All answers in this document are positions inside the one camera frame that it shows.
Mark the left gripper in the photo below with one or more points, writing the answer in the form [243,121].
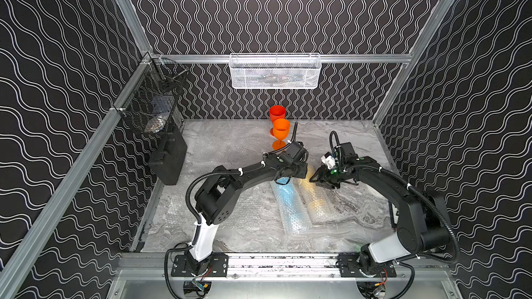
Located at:
[297,168]

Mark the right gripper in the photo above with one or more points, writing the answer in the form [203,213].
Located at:
[321,178]

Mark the orange plastic wine glass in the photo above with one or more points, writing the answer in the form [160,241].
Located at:
[281,131]

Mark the bubble blue glass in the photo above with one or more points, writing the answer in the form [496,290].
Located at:
[294,215]

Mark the red plastic wine glass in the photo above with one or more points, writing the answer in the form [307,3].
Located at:
[277,117]

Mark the bubble orange glass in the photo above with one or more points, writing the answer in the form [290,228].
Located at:
[256,213]

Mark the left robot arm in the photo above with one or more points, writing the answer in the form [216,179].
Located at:
[212,197]

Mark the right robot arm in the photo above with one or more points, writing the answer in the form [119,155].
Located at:
[423,227]

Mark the black speaker box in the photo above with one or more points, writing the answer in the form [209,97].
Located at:
[168,160]

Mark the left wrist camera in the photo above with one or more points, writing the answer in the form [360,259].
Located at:
[294,152]

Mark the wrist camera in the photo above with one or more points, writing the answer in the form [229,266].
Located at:
[344,153]
[294,152]

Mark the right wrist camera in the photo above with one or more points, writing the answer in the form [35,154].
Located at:
[344,153]

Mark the white wire mesh basket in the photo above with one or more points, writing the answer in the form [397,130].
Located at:
[275,70]

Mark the black wire mesh basket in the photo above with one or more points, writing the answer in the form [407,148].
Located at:
[151,108]

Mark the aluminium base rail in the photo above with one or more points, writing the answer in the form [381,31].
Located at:
[245,267]

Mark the aluminium frame corner post left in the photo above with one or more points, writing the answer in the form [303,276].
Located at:
[133,23]

